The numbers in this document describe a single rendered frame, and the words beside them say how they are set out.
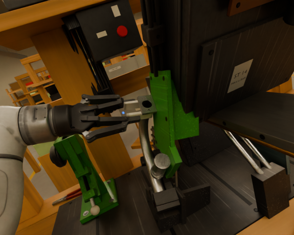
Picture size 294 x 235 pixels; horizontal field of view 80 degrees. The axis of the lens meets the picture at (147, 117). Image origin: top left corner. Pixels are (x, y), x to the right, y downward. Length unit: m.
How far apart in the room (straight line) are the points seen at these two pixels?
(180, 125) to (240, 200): 0.26
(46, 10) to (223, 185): 0.70
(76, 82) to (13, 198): 0.44
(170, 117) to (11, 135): 0.33
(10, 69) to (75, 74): 10.56
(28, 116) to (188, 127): 0.35
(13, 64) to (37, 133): 10.78
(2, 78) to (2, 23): 10.78
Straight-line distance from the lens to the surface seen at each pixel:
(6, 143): 0.44
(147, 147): 0.53
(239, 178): 0.61
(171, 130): 0.39
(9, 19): 0.65
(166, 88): 0.37
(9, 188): 0.42
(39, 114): 0.44
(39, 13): 0.63
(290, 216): 0.53
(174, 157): 0.39
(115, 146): 0.77
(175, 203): 0.49
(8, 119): 0.45
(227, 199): 0.56
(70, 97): 0.72
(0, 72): 11.42
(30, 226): 0.91
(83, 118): 0.43
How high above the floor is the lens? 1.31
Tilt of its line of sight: 18 degrees down
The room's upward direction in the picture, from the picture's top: 21 degrees counter-clockwise
